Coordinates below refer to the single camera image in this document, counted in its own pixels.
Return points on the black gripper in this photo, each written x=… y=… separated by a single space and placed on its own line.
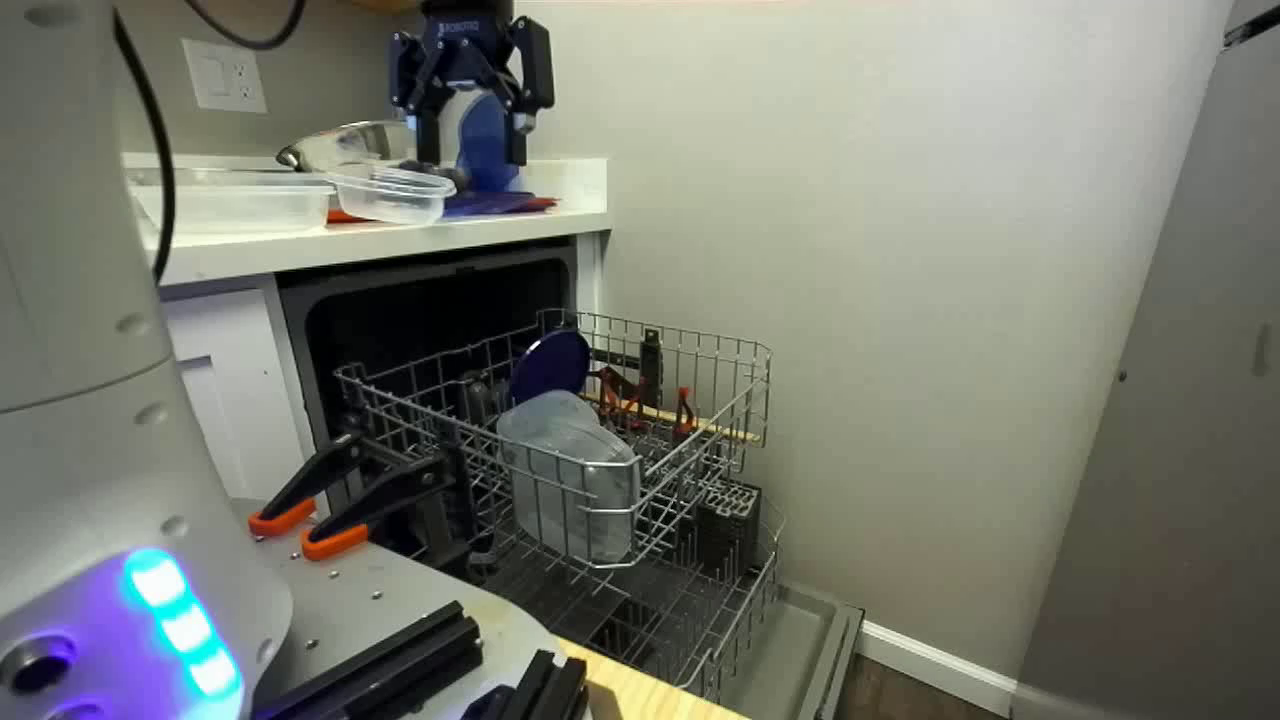
x=460 y=43

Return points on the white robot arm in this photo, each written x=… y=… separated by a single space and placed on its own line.
x=66 y=266

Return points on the blue transparent plastic lid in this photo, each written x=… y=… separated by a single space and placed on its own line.
x=484 y=140

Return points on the red flat lid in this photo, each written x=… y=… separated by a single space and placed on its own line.
x=346 y=217

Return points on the dishwasher tub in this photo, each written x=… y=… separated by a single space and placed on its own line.
x=384 y=312

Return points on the dishwasher door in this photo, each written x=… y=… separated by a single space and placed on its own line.
x=806 y=653

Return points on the small clear plastic container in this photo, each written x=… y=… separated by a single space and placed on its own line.
x=393 y=197

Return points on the metal bowl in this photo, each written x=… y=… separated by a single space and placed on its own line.
x=354 y=140

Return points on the white marble countertop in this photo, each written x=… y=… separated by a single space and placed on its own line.
x=333 y=244

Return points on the round dark blue plate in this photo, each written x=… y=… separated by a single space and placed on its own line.
x=551 y=364

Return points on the large clear plastic container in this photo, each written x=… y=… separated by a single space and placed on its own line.
x=227 y=200

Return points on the white cabinet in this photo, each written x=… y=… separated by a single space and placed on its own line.
x=243 y=387

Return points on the frosted plastic container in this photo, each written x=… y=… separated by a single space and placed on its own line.
x=564 y=464

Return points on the wooden spoon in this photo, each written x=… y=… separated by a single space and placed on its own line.
x=706 y=425

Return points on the black clamp orange tip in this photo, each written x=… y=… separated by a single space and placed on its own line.
x=301 y=496
x=375 y=506

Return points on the black cutlery basket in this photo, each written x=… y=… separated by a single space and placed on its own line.
x=729 y=525

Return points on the black aluminium extrusion bar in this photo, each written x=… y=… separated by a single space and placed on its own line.
x=384 y=661
x=540 y=689

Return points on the white baseboard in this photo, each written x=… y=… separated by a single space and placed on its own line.
x=932 y=661

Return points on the grey appliance side panel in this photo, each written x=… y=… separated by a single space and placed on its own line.
x=1172 y=402

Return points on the white wall outlet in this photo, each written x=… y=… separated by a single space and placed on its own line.
x=222 y=74

